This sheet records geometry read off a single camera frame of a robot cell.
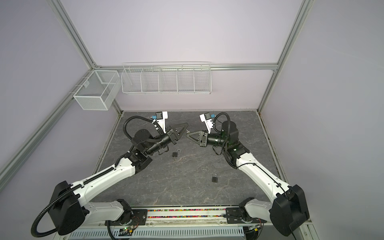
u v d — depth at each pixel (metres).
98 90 1.01
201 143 0.61
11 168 0.51
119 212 0.62
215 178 0.87
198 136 0.63
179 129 0.65
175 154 0.96
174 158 0.94
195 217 0.75
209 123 0.64
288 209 0.40
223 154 0.61
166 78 0.99
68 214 0.39
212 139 0.62
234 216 0.73
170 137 0.59
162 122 0.60
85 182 0.44
